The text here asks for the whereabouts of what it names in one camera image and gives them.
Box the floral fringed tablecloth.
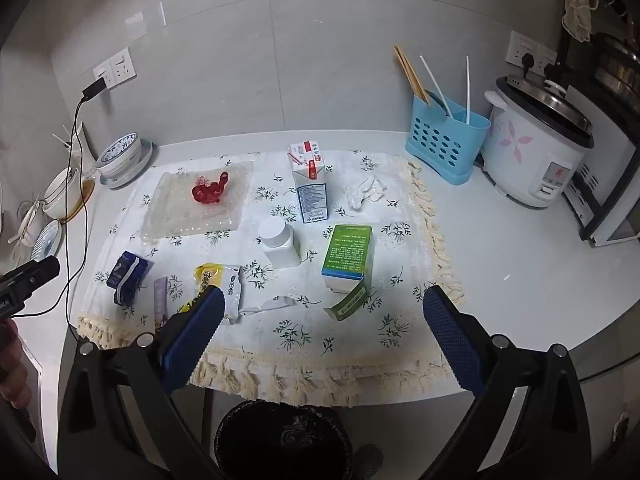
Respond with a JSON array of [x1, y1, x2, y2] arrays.
[[75, 149, 468, 408]]

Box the person's left hand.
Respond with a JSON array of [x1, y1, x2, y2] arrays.
[[0, 319, 32, 409]]

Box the white tissue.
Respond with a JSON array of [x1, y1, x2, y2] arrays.
[[348, 175, 390, 211]]

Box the slipper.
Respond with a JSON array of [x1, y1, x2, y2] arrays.
[[352, 444, 385, 480]]

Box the stacked blue-rimmed porcelain bowls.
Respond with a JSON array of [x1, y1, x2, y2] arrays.
[[99, 139, 157, 190]]

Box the red mesh net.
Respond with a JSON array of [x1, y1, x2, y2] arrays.
[[191, 171, 231, 207]]

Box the white floral rice cooker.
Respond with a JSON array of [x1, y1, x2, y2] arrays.
[[482, 75, 596, 209]]

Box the blue perforated utensil basket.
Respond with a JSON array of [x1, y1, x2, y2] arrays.
[[404, 94, 492, 186]]

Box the wooden chopstick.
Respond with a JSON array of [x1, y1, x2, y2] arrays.
[[397, 45, 432, 105], [393, 46, 428, 106]]

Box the black trash bin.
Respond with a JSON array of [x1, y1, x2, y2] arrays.
[[214, 400, 353, 480]]

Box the torn white wrapper piece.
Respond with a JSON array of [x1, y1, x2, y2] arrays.
[[239, 294, 301, 317]]

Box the black charger plug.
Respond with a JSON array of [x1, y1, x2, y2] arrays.
[[81, 78, 107, 103]]

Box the blue striped plate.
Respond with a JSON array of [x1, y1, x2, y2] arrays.
[[29, 220, 63, 261]]

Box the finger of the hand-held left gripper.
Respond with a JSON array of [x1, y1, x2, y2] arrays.
[[19, 256, 62, 292]]

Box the cream lace cloth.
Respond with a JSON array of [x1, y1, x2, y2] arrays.
[[561, 0, 601, 43]]

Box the white blue milk carton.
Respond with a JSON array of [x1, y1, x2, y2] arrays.
[[287, 141, 330, 225]]

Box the yellow white snack wrapper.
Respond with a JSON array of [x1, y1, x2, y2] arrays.
[[187, 264, 246, 326]]

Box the metal pot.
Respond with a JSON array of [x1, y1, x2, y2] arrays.
[[592, 32, 640, 106]]

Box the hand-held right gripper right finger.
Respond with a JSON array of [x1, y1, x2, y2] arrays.
[[422, 284, 593, 480]]

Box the wooden coaster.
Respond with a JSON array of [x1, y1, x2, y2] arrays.
[[59, 177, 96, 223]]

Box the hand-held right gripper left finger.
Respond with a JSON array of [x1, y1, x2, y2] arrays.
[[56, 286, 227, 480]]

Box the blue packet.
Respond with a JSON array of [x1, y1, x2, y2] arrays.
[[106, 251, 155, 306]]

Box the black cable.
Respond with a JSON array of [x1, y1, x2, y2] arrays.
[[52, 97, 91, 343]]

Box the white wall socket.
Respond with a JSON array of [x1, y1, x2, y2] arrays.
[[507, 30, 558, 75], [92, 47, 137, 92]]

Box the white plastic bottle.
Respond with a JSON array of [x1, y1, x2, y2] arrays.
[[257, 220, 302, 268]]

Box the purple sachet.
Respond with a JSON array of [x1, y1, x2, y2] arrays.
[[152, 276, 171, 331]]

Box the white cup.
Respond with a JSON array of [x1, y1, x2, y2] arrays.
[[42, 166, 83, 220]]

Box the blue white patterned bowl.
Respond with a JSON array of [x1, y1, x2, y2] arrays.
[[96, 131, 142, 170]]

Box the clear bubble wrap sheet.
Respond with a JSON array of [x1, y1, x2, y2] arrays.
[[140, 162, 253, 246]]

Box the green medicine box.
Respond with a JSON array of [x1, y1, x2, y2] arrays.
[[321, 224, 375, 322]]

